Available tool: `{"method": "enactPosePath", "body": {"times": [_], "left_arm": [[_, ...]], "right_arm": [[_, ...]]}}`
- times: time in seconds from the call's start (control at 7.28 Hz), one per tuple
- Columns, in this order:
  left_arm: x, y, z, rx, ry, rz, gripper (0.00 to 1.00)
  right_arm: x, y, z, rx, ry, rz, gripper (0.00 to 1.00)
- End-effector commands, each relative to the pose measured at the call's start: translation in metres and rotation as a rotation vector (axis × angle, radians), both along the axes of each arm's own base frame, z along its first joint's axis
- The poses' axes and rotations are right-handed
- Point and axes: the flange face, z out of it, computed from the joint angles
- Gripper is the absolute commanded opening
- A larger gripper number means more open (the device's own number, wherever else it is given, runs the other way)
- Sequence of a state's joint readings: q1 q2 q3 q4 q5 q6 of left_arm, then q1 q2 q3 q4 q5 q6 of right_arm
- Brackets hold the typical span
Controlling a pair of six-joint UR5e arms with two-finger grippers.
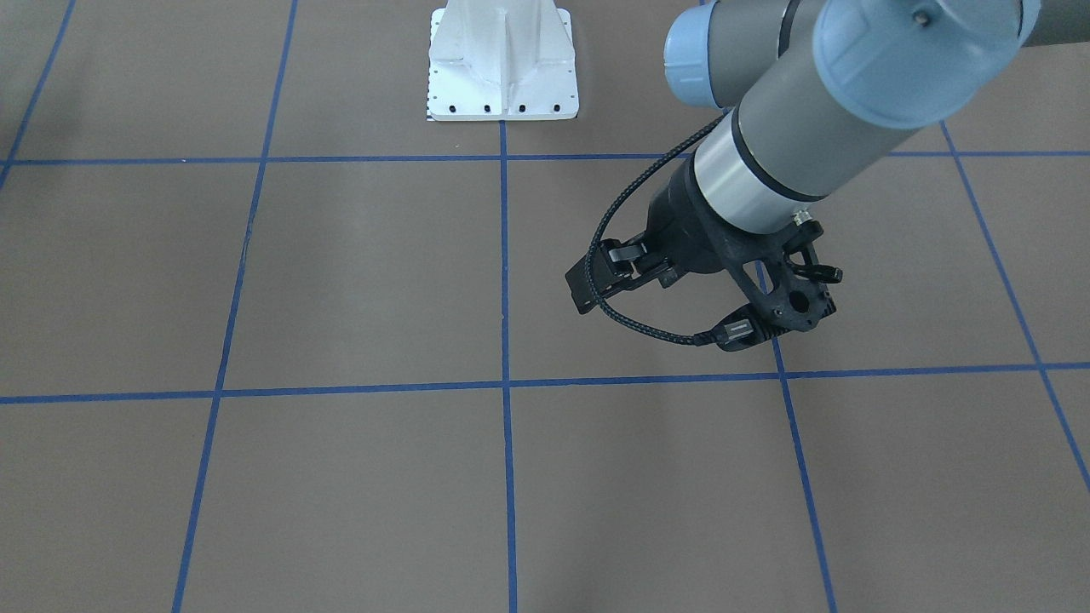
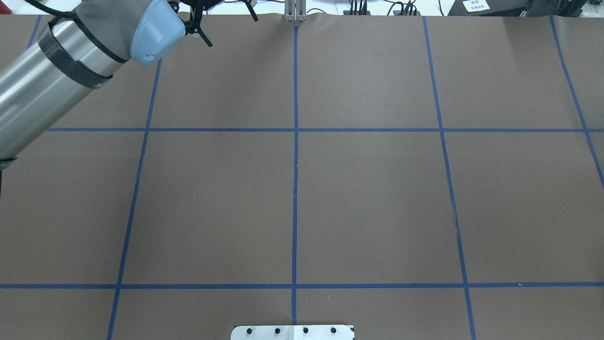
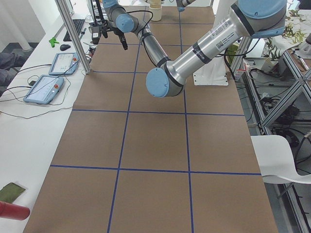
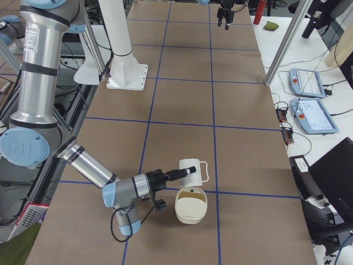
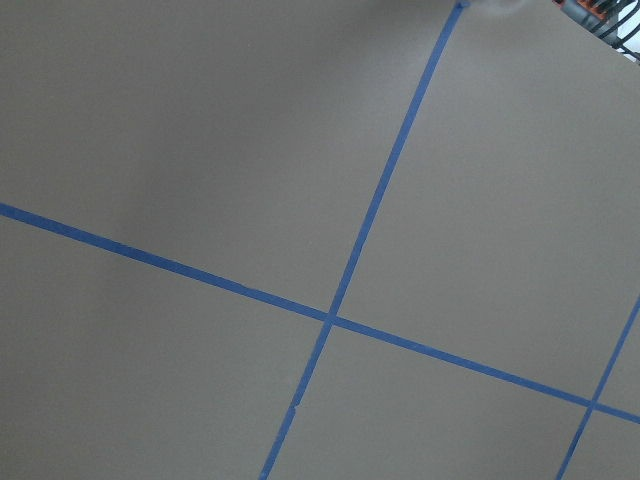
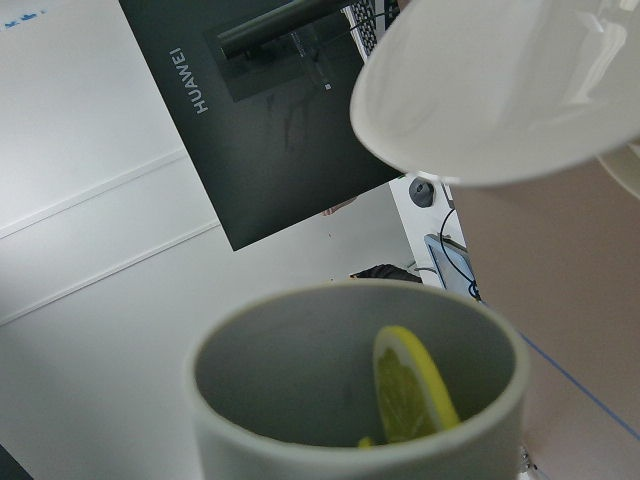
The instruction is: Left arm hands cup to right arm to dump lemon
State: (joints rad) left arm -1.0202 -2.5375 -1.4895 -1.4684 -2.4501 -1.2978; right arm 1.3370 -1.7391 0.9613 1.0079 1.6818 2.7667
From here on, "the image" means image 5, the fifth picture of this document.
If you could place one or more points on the orange black usb hub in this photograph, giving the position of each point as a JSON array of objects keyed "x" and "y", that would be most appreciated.
[{"x": 590, "y": 12}]

